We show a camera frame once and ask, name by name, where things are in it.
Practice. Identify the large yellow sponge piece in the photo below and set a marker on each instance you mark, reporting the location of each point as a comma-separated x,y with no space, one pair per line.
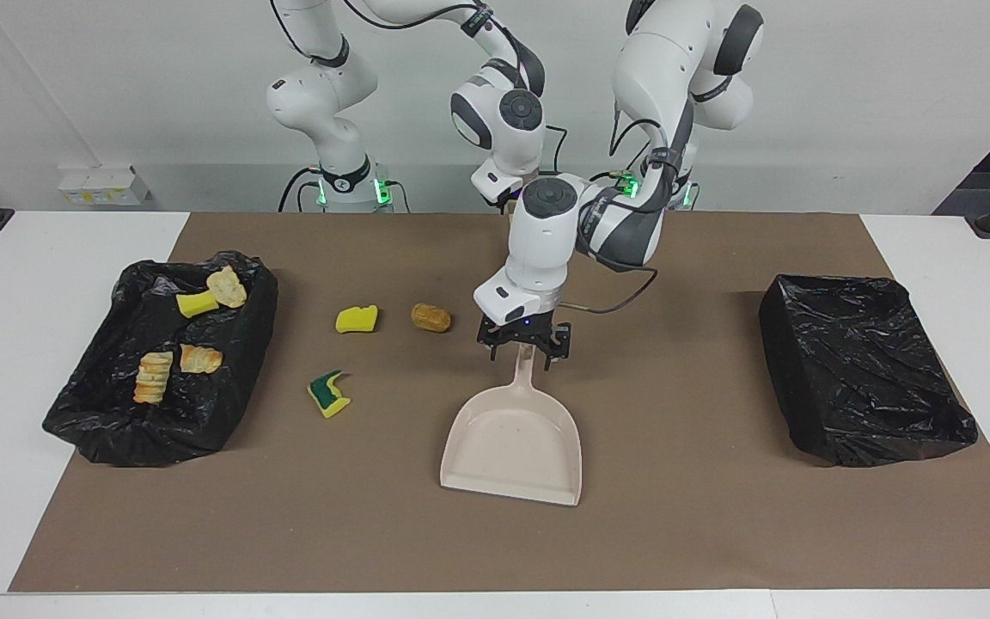
357,320

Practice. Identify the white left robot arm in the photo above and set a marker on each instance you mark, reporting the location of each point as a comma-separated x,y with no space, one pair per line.
667,60

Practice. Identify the beige plastic dustpan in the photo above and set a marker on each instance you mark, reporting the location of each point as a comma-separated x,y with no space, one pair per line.
512,438

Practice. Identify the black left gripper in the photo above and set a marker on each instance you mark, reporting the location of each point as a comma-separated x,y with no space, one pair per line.
525,329

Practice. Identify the white wall socket box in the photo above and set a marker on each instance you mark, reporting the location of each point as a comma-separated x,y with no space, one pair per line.
104,185

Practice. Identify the brown paper table mat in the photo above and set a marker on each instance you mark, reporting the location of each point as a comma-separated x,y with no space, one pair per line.
461,550

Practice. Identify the small yellow sponge piece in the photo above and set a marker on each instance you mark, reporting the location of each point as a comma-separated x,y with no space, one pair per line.
197,303

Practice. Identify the black bag-lined bin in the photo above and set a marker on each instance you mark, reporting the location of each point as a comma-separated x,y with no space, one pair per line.
100,404
864,370

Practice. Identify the beige toy pastry piece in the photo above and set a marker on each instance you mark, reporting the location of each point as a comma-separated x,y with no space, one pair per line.
201,358
154,378
227,286

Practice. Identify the brown toy bread loaf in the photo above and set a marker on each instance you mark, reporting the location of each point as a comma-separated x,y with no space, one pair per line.
431,317

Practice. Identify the green and yellow scouring sponge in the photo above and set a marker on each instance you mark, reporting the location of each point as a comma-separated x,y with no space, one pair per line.
329,397

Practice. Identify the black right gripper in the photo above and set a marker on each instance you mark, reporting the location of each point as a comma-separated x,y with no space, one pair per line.
509,205

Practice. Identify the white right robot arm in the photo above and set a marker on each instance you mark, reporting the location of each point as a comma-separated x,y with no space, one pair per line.
323,94

